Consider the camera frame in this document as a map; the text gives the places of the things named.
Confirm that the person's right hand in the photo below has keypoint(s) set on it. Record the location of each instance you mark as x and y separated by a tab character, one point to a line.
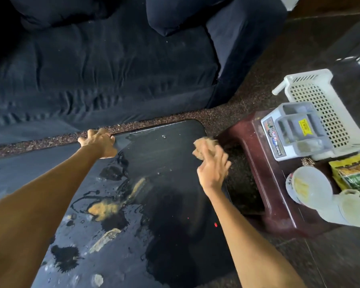
213	170

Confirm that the person's left hand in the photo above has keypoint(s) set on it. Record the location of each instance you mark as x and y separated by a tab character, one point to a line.
98	144

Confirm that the person's right fingers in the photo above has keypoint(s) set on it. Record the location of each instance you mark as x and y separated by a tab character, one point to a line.
216	155

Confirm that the person's left fingers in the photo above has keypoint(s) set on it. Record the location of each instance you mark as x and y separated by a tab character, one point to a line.
102	133

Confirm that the tan cleaning cloth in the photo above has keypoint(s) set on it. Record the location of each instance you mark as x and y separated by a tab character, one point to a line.
202	146

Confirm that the person's right forearm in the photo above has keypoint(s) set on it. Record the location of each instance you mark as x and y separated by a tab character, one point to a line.
246	242

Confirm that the person's left forearm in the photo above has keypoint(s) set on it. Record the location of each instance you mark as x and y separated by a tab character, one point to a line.
33	212

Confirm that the maroon plastic stool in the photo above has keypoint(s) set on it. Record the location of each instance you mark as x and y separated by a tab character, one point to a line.
267	182

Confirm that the dark blue sofa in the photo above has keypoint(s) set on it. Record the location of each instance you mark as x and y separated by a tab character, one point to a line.
108	74

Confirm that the yellow liquid spill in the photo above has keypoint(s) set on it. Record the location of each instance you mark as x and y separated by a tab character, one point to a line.
105	208

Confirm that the grey white plastic box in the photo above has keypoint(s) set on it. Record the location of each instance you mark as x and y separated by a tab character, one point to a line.
294	131

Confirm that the small gold ornament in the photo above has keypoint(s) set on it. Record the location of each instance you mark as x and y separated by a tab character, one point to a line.
307	162

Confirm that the white cup with yellow residue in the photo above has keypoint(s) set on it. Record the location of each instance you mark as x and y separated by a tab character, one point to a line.
310	187

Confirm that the tan soggy scrap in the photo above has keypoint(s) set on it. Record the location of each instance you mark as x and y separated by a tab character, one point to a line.
105	238

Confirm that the white perforated plastic basket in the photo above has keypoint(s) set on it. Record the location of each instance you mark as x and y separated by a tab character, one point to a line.
324	101

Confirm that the dark blue sofa cushion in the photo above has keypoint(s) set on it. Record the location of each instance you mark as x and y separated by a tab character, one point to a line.
180	13
63	8

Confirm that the green yellow snack packet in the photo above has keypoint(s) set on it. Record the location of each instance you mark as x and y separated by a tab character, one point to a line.
355	176

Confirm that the white plastic cup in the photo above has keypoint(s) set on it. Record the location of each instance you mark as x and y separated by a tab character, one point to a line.
348	209

